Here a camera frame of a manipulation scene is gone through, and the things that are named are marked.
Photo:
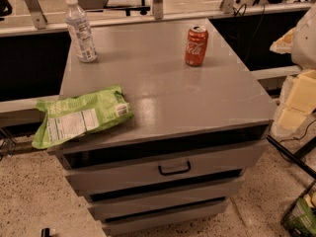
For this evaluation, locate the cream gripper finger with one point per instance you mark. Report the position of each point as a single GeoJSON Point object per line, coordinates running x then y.
{"type": "Point", "coordinates": [284, 44]}
{"type": "Point", "coordinates": [301, 101]}

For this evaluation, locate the clear plastic water bottle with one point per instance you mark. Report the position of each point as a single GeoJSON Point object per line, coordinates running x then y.
{"type": "Point", "coordinates": [80, 32]}

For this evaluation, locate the black drawer handle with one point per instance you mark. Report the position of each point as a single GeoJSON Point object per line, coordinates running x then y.
{"type": "Point", "coordinates": [178, 170]}

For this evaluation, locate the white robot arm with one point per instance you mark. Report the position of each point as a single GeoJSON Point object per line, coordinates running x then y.
{"type": "Point", "coordinates": [303, 53]}

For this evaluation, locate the green rice chip bag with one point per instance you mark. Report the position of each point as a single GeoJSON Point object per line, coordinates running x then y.
{"type": "Point", "coordinates": [69, 118]}

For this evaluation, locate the grey drawer cabinet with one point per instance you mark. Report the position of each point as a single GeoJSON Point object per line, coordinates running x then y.
{"type": "Point", "coordinates": [216, 116]}

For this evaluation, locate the black basket with items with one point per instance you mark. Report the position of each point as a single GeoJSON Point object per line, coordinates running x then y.
{"type": "Point", "coordinates": [300, 218]}

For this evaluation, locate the red coke can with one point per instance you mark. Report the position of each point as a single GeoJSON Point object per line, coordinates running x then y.
{"type": "Point", "coordinates": [196, 45]}

